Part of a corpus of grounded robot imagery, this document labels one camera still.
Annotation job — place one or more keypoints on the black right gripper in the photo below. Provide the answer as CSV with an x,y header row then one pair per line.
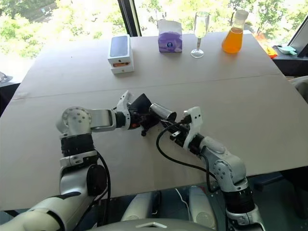
x,y
181,136

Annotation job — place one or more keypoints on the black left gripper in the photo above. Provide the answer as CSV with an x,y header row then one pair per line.
x,y
133,119

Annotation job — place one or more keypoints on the metal cup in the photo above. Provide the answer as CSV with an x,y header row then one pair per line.
x,y
161,111

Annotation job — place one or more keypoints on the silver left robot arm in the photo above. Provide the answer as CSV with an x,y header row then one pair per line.
x,y
99,119

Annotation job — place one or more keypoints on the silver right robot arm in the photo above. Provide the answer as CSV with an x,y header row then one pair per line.
x,y
226,163

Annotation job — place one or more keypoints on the small white box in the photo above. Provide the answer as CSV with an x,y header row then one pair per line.
x,y
122,69

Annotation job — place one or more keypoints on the white phone box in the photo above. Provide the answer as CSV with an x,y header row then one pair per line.
x,y
119,48

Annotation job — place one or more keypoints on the purple tissue pack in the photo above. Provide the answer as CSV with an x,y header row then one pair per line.
x,y
170,39

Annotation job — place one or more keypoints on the white rounded robot leg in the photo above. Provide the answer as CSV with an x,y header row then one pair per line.
x,y
201,207
140,207

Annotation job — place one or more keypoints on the grey robot torso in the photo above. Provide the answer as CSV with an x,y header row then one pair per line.
x,y
154,225

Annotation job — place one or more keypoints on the clear champagne glass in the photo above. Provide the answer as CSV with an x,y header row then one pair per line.
x,y
200,29

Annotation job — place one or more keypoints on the flask with orange liquid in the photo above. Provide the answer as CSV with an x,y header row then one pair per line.
x,y
233,39

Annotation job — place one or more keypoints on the orange object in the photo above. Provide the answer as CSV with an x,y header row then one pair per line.
x,y
270,52

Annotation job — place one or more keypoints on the black side table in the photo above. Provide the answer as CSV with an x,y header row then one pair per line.
x,y
292,65

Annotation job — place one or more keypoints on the teal object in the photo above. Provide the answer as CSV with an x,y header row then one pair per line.
x,y
286,49

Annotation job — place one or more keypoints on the computer monitor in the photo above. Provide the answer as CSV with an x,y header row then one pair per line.
x,y
300,39

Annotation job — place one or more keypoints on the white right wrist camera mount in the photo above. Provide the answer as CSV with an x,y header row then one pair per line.
x,y
194,120

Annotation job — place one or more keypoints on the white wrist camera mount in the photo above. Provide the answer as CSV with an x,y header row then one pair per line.
x,y
123,101
194,120

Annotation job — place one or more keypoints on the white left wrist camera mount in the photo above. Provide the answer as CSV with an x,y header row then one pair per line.
x,y
123,101

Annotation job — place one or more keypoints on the dark window frame post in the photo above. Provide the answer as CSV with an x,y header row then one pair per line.
x,y
130,16

